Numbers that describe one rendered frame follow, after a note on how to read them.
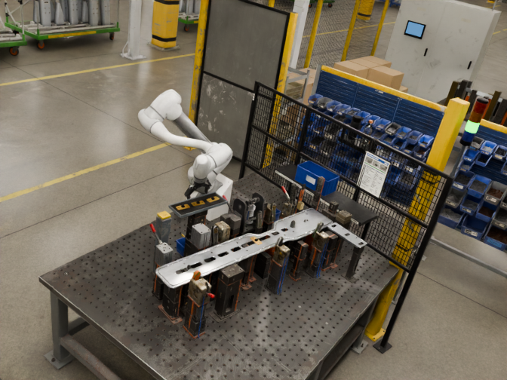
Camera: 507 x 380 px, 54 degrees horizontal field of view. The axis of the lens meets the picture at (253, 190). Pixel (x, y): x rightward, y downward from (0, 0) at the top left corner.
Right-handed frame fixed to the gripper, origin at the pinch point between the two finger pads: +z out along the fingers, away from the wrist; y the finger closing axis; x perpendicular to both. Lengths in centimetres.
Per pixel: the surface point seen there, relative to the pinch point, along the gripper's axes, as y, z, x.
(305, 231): 51, 0, -58
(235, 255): -6, -15, -56
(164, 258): -46, -22, -41
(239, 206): 15.4, -12.7, -26.7
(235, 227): 7.5, -6.4, -35.7
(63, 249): -83, 126, 70
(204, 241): -18.5, -16.4, -40.1
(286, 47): 189, 45, 145
